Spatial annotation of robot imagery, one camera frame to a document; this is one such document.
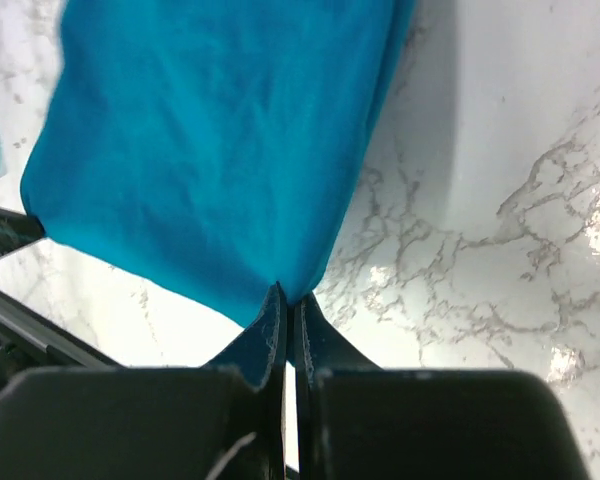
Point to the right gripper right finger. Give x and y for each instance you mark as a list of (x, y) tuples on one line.
[(318, 345)]

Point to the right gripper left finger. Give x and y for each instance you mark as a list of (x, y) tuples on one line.
[(259, 352)]

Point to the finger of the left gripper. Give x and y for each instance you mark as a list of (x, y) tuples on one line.
[(17, 231)]

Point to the blue t shirt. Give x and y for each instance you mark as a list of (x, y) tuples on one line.
[(212, 147)]

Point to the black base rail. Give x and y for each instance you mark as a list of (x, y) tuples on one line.
[(41, 334)]

